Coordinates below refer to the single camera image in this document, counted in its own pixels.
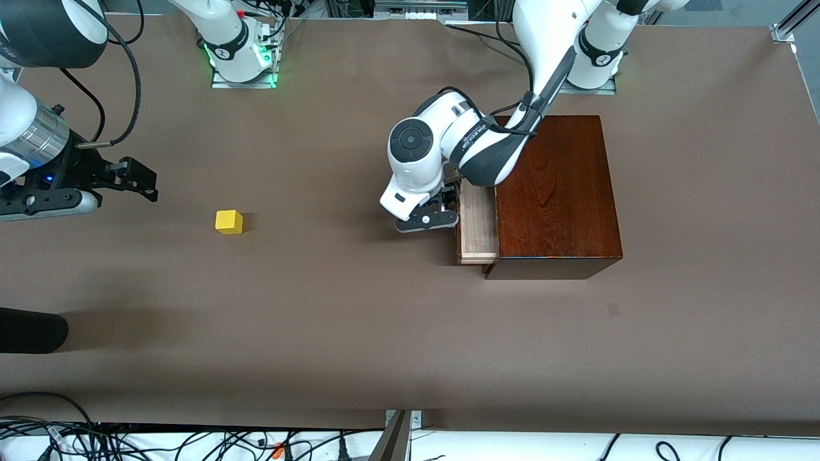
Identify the black cylinder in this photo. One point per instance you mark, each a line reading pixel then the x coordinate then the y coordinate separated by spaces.
pixel 32 330

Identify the grey device with sockets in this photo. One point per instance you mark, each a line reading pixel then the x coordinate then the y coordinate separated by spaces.
pixel 416 6

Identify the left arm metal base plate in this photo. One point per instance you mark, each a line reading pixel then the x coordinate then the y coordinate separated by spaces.
pixel 608 88

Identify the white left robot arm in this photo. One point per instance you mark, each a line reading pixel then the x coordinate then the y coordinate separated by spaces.
pixel 544 38

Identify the metal bracket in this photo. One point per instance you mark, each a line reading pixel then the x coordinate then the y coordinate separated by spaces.
pixel 394 442

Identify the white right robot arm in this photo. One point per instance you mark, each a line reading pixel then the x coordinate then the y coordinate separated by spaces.
pixel 16 109

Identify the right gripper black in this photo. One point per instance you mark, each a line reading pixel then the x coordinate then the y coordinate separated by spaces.
pixel 78 170

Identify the aluminium profile bar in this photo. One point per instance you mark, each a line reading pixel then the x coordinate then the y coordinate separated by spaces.
pixel 785 29

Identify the dark wooden drawer cabinet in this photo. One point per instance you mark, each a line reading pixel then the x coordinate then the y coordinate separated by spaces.
pixel 557 192

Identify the yellow cube block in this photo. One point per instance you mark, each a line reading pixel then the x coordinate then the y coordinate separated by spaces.
pixel 229 221

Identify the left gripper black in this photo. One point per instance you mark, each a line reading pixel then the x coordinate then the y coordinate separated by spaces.
pixel 451 194

